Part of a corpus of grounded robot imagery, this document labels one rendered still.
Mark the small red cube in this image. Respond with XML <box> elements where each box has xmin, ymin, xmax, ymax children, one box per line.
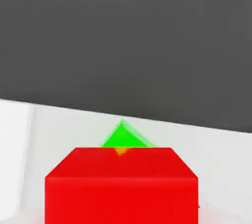
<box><xmin>44</xmin><ymin>147</ymin><xmax>199</xmax><ymax>224</ymax></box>

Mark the small green cube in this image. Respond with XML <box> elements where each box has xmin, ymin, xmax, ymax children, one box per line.
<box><xmin>100</xmin><ymin>119</ymin><xmax>158</xmax><ymax>148</ymax></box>

